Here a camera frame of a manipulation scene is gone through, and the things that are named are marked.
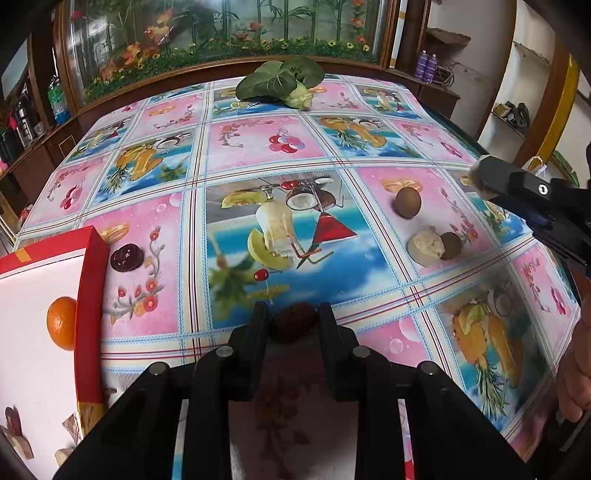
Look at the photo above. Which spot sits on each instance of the green plastic bottle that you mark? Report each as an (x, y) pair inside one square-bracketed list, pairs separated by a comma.
[(57, 99)]

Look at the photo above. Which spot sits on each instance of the red cardboard box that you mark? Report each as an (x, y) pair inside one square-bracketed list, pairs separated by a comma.
[(27, 323)]

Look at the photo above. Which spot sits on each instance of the red date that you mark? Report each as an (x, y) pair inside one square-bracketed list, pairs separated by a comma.
[(294, 324)]

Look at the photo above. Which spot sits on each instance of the green bok choy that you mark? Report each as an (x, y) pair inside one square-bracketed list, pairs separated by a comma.
[(277, 83)]

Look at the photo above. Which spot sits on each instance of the person's right hand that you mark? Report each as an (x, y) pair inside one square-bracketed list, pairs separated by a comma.
[(575, 369)]

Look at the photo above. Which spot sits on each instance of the floral glass wooden cabinet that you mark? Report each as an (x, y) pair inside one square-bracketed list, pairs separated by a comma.
[(207, 37)]

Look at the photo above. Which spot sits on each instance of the white plastic bag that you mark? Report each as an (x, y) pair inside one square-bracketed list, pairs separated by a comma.
[(535, 165)]

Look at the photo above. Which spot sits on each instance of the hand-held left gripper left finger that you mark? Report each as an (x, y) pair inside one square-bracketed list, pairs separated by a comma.
[(251, 350)]

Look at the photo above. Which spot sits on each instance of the large orange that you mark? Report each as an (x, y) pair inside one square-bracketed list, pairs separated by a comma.
[(62, 323)]

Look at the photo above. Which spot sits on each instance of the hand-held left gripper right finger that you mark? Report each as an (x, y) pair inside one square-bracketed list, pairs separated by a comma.
[(337, 355)]

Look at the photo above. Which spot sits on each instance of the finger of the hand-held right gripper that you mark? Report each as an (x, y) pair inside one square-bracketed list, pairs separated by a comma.
[(526, 184), (558, 235)]

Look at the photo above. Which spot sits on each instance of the pair of dark shoes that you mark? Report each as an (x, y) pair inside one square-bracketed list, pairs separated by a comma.
[(511, 113)]

